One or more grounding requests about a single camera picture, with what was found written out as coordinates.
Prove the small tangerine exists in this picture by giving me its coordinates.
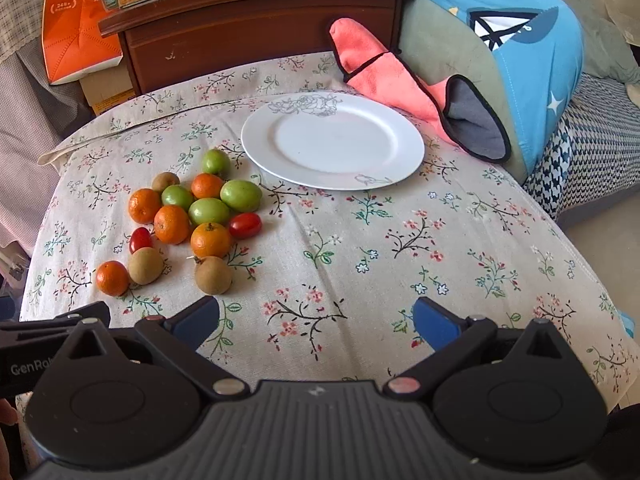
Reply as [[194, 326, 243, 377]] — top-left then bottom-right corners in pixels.
[[94, 260, 129, 297]]

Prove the floral tablecloth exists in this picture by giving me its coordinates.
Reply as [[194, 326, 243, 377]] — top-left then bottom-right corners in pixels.
[[21, 53, 639, 405]]

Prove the brown cardboard box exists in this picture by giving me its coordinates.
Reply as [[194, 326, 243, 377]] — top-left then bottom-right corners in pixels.
[[79, 62, 136, 116]]

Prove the dark wooden cabinet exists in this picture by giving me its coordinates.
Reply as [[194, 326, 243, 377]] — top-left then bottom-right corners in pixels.
[[99, 0, 411, 94]]

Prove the houndstooth sofa cushion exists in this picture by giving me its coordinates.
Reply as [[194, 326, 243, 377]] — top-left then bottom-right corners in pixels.
[[524, 74, 639, 218]]

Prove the green jujube top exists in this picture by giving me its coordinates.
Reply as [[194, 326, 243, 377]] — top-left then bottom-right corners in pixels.
[[201, 148, 231, 179]]

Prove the blue green cushion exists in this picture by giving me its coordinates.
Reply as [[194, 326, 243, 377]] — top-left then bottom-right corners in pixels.
[[399, 0, 584, 182]]

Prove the orange paper bag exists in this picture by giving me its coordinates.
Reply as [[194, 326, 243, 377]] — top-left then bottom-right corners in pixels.
[[41, 0, 122, 84]]

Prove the brown longan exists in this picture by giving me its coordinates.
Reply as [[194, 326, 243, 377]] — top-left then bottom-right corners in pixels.
[[128, 247, 164, 285], [194, 256, 232, 296], [152, 171, 180, 194]]

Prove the white floral plate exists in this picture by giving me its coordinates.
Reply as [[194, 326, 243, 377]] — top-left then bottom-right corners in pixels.
[[241, 91, 425, 191]]

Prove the pink grey cloth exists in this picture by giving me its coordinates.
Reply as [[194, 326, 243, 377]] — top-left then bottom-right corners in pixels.
[[329, 18, 512, 164]]

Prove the green jujube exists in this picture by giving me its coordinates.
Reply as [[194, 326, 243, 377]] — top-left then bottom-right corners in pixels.
[[189, 197, 231, 226], [160, 184, 194, 211], [201, 148, 231, 179], [220, 179, 262, 212]]

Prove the cherry tomato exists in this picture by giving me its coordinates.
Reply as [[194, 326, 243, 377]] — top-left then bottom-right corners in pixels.
[[129, 226, 153, 254], [228, 212, 262, 240]]

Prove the checkered fabric cover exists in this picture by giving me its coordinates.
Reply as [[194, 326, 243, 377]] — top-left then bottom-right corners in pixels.
[[0, 0, 94, 252]]

